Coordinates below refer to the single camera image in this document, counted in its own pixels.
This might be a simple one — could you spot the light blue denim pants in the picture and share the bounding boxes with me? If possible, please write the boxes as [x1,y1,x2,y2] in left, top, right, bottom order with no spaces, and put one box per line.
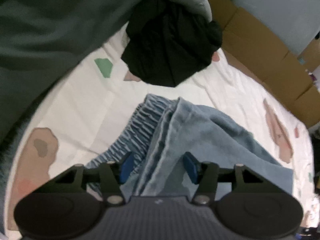
[87,94,293,198]

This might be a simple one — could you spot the cream bear print duvet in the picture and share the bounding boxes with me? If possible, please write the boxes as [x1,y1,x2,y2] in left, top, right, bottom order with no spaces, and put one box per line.
[2,30,319,239]

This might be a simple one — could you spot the blue fuzzy blanket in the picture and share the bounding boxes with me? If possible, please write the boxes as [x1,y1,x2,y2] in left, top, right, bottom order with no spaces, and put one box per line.
[0,119,28,230]

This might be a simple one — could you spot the brown cardboard sheet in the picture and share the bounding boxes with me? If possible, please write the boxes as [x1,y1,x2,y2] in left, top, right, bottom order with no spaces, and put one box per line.
[208,0,319,128]

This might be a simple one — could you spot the dark grey blanket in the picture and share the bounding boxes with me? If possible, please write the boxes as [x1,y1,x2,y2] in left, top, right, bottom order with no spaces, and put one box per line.
[1,0,141,139]

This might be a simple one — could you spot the grey wrapped box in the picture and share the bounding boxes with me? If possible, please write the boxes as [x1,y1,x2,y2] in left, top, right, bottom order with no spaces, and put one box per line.
[232,0,319,55]

